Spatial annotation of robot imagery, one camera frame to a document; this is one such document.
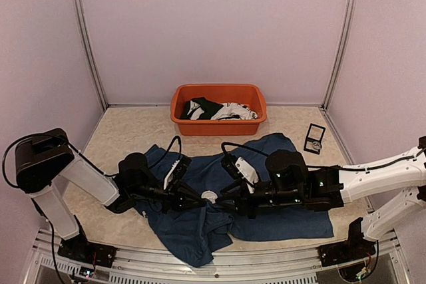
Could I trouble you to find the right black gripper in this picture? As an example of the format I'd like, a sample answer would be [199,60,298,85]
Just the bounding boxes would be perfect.
[215,178,305,219]

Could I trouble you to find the black and white garment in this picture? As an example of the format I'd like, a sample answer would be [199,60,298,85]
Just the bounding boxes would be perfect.
[180,97,258,120]

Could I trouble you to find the dark blue t-shirt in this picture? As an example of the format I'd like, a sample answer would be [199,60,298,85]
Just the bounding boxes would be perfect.
[134,133,333,267]

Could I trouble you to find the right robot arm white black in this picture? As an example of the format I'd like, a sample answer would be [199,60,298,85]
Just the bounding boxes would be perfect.
[216,137,425,260]

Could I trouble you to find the black square display box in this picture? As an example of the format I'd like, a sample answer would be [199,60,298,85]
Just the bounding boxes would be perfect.
[304,123,326,155]

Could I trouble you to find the left aluminium corner post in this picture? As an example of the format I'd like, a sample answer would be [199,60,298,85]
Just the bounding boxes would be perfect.
[73,0,109,112]

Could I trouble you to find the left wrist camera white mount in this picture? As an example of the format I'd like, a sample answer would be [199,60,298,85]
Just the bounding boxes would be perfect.
[163,156,192,191]

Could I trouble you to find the aluminium corner post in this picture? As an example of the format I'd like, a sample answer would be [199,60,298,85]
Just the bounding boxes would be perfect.
[321,0,357,113]
[73,0,109,112]

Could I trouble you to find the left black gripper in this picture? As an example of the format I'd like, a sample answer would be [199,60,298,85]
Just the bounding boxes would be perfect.
[130,178,206,214]

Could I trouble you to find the right aluminium corner post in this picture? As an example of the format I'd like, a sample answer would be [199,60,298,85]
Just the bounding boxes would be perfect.
[321,0,357,113]

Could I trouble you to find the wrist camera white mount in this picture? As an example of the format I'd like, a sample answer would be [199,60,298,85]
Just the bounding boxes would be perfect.
[221,154,260,186]
[163,156,192,191]

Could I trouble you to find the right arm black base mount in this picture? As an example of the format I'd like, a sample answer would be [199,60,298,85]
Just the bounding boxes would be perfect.
[318,241,376,267]

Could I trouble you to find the orange plastic tub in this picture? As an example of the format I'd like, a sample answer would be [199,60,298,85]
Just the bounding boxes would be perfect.
[170,84,267,136]

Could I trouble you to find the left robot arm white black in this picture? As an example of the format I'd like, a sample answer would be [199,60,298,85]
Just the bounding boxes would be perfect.
[3,128,206,261]

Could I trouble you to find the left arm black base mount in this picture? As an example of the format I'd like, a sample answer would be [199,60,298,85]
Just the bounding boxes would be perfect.
[58,242,117,268]

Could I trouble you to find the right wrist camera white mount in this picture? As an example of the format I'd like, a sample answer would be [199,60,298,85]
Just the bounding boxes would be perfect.
[221,154,260,186]

